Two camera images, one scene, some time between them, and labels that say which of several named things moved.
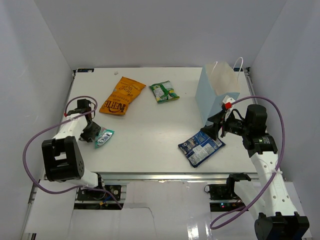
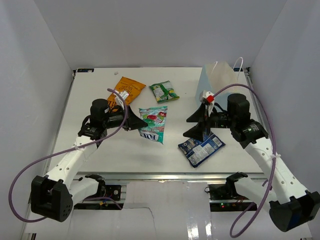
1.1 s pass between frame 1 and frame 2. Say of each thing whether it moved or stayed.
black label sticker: stayed
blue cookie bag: stayed
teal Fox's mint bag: moved
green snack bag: stayed
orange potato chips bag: stayed
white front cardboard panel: stayed
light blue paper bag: stayed
